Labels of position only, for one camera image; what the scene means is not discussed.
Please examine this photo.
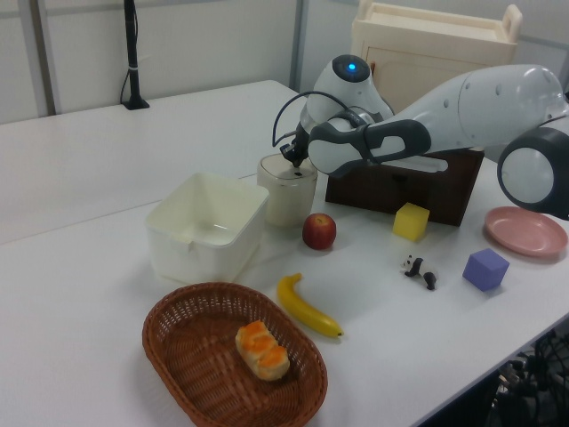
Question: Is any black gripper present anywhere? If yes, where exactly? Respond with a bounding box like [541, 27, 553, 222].
[279, 126, 310, 169]

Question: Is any small cream lidded trash can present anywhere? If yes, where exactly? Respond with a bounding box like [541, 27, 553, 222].
[256, 154, 319, 228]

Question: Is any red apple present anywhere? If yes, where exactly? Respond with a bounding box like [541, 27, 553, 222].
[301, 213, 338, 251]

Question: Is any dark brown wooden box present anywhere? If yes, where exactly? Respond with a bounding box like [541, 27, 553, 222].
[324, 149, 485, 228]

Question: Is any yellow foam cube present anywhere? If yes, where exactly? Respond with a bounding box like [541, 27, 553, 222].
[392, 202, 431, 243]

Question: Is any white plastic square bin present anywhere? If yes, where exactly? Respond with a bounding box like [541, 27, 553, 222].
[145, 172, 271, 286]

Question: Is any yellow banana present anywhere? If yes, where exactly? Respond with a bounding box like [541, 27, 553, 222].
[276, 272, 345, 340]

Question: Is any small panda figurine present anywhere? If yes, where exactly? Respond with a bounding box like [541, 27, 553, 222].
[398, 254, 440, 292]

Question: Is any black pole with base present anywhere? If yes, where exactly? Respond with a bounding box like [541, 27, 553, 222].
[119, 0, 151, 111]

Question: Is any orange glazed bread loaf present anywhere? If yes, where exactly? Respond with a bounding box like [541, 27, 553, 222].
[234, 320, 291, 383]

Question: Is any brown wicker oval basket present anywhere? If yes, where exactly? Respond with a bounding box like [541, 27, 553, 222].
[141, 282, 329, 427]

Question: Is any purple foam cube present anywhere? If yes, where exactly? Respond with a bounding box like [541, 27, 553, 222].
[461, 247, 511, 293]

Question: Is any pink plate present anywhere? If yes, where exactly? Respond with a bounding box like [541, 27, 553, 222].
[483, 205, 569, 259]

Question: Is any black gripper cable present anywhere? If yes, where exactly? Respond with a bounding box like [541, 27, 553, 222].
[271, 90, 359, 150]

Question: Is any black cable tangle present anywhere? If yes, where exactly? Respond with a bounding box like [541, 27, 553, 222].
[488, 328, 569, 427]

